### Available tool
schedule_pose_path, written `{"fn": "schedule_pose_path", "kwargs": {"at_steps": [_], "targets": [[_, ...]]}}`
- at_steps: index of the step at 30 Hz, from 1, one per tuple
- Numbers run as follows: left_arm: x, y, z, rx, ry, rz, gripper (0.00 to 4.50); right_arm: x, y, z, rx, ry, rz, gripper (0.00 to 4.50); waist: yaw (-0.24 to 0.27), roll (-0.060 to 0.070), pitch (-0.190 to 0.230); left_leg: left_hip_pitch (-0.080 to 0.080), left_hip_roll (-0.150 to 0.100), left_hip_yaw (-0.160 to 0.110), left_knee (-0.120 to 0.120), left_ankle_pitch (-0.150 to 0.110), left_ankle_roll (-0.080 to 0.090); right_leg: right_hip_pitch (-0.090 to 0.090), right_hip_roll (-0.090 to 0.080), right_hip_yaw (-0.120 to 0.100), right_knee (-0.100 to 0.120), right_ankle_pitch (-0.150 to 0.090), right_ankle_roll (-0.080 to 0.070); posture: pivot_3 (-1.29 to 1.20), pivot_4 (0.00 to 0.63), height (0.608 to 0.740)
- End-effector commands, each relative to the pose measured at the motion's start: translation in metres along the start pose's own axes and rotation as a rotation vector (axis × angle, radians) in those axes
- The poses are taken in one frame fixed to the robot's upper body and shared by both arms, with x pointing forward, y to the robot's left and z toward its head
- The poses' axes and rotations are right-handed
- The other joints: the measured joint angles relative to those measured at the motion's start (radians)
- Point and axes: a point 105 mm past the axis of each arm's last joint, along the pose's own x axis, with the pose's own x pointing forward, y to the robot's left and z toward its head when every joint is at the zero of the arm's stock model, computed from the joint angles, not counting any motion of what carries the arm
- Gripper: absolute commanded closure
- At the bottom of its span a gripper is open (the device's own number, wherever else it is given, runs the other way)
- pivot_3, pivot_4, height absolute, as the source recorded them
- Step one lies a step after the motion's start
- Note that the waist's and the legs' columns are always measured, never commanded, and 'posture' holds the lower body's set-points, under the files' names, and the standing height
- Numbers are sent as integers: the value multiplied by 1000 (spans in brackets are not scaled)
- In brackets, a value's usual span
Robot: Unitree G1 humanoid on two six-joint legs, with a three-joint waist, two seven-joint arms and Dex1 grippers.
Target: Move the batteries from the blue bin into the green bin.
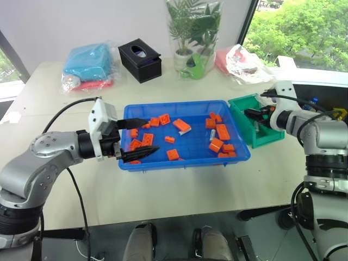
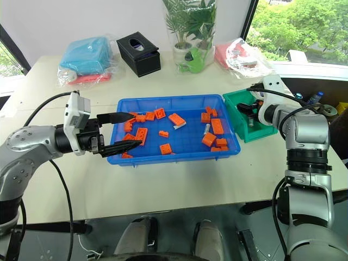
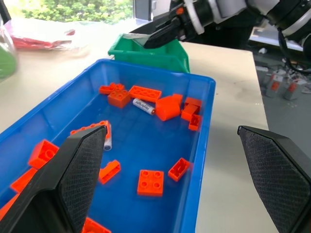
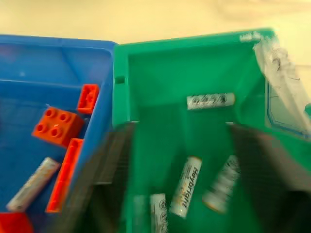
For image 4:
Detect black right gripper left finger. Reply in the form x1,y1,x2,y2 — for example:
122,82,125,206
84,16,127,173
50,122,139,233

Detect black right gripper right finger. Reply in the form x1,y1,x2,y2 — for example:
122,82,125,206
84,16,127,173
225,122,311,233

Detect blue plastic bin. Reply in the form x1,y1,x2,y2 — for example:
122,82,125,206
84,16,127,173
0,34,120,233

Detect green plastic bin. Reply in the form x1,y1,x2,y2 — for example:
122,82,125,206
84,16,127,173
113,28,311,233

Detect long red toy brick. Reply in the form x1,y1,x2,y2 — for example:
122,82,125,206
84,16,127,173
45,138,85,214

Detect square red toy brick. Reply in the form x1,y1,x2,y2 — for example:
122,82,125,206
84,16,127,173
31,106,85,148

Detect small red toy brick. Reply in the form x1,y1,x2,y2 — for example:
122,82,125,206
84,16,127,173
76,84,101,115

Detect white Heybright AA battery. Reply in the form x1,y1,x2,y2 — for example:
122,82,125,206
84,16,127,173
169,156,203,218

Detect clear plastic label sleeve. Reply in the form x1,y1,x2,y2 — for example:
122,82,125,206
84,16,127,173
252,36,311,135

